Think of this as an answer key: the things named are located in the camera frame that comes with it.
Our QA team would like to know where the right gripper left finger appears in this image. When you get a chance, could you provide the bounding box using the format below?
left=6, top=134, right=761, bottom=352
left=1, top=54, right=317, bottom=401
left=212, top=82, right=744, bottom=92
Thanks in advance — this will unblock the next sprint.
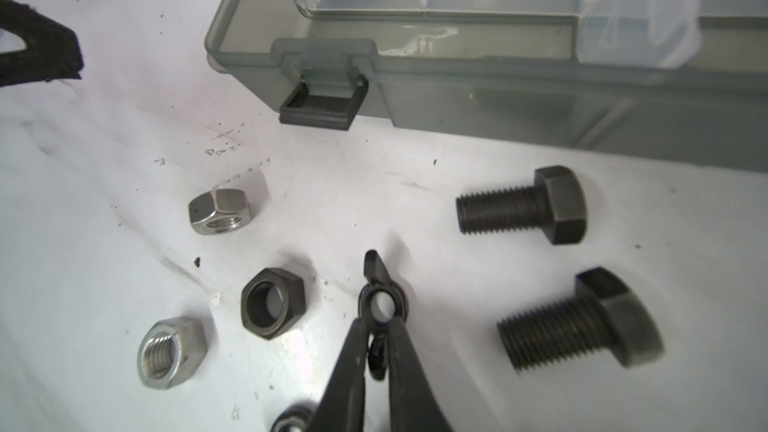
left=307, top=318, right=369, bottom=432

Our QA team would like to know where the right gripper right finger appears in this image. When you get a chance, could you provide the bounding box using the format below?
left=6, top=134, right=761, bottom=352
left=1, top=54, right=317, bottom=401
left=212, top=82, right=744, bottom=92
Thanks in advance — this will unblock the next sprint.
left=387, top=317, right=453, bottom=431

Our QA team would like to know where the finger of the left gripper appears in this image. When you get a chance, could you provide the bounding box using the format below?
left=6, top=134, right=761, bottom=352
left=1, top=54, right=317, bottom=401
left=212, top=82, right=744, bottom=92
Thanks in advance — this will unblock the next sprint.
left=1, top=0, right=84, bottom=87

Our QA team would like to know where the black wing nut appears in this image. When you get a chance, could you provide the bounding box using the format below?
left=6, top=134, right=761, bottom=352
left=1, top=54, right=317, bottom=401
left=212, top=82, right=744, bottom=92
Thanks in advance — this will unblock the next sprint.
left=358, top=250, right=409, bottom=381
left=270, top=404, right=313, bottom=432

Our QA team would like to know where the black hex nut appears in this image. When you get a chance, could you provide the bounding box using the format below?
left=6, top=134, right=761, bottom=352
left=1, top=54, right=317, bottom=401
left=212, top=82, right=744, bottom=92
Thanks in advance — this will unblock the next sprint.
left=241, top=268, right=306, bottom=340

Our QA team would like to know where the silver hex nut lower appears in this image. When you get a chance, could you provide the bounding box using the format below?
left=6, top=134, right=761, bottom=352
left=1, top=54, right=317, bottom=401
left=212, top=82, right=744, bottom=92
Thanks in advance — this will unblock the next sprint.
left=137, top=317, right=208, bottom=390

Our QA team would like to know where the silver hex nut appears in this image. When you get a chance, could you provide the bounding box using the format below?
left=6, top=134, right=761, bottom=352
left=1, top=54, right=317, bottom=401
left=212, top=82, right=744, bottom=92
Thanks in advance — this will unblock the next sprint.
left=188, top=188, right=252, bottom=235
left=137, top=317, right=208, bottom=390

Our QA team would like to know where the black hex bolt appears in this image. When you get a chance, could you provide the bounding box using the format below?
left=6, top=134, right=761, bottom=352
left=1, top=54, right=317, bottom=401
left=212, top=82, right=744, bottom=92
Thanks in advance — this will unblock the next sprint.
left=455, top=165, right=588, bottom=245
left=497, top=267, right=665, bottom=372

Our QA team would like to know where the silver hex nut left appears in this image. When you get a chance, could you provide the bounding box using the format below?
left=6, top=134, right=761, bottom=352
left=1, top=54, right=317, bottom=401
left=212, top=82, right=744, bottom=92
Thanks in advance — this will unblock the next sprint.
left=188, top=188, right=252, bottom=235

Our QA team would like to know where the grey plastic organizer box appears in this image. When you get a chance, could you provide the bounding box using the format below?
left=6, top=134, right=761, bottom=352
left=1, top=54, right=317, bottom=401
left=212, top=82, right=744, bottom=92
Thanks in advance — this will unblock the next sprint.
left=205, top=0, right=767, bottom=172

